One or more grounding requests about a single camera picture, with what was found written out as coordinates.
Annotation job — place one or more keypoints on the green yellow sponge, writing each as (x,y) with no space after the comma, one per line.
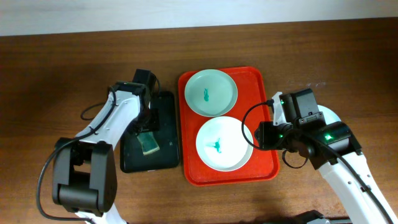
(148,143)

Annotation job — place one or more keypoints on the white plate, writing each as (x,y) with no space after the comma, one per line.
(224,144)

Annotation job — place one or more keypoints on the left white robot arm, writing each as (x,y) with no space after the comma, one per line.
(84,171)

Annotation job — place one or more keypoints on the red plastic tray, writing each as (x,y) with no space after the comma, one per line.
(263,165)

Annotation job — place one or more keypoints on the light blue plate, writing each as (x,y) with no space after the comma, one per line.
(329,115)

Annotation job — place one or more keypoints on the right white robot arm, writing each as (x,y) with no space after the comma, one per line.
(299,126)

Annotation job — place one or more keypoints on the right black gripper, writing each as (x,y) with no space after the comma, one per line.
(265,140)

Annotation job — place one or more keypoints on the black plastic tray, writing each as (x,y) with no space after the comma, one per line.
(168,156)

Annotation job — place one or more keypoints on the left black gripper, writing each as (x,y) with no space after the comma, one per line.
(136,128)

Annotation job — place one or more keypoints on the pale green plate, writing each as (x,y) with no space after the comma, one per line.
(211,93)

